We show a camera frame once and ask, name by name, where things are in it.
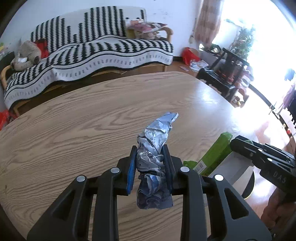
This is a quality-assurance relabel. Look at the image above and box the brown plush toy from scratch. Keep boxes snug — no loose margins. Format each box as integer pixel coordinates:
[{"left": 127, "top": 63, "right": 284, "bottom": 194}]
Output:
[{"left": 11, "top": 40, "right": 41, "bottom": 71}]

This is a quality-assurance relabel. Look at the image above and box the red pig-shaped plastic toy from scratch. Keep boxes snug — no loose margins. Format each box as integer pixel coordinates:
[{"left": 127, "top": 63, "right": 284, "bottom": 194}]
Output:
[{"left": 0, "top": 110, "right": 10, "bottom": 130}]

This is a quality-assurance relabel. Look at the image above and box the red plastic bag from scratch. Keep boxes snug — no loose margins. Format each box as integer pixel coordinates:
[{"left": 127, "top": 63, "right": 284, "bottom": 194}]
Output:
[{"left": 181, "top": 47, "right": 201, "bottom": 66}]

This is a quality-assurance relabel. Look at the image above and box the blue white wrapper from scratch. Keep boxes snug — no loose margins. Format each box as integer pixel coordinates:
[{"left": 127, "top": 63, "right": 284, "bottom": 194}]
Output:
[{"left": 136, "top": 112, "right": 179, "bottom": 209}]

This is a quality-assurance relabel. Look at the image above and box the black gold-rimmed trash bin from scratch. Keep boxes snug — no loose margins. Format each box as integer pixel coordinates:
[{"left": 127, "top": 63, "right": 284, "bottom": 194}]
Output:
[{"left": 241, "top": 171, "right": 255, "bottom": 199}]

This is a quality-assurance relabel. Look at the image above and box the beige patterned curtain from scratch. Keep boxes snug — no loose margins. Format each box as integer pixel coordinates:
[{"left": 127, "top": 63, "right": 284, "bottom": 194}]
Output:
[{"left": 195, "top": 0, "right": 224, "bottom": 48}]

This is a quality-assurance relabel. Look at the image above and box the green white cardboard box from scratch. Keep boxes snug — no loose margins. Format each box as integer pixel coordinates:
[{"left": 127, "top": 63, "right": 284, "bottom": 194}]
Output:
[{"left": 183, "top": 132, "right": 253, "bottom": 185}]

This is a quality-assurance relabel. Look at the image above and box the pink floral cushion pile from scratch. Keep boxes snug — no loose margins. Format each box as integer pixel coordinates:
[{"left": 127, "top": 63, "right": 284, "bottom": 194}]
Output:
[{"left": 125, "top": 19, "right": 167, "bottom": 40}]

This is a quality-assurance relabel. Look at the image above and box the green potted plant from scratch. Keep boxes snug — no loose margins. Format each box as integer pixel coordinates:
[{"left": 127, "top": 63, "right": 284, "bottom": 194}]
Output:
[{"left": 230, "top": 27, "right": 255, "bottom": 61}]

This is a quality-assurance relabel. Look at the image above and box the person's right hand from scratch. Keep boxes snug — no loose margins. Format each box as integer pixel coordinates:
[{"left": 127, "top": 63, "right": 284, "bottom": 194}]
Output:
[{"left": 261, "top": 188, "right": 295, "bottom": 228}]

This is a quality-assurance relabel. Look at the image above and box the black white striped sofa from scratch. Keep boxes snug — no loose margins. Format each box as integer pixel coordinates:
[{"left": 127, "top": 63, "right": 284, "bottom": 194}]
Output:
[{"left": 4, "top": 6, "right": 174, "bottom": 108}]

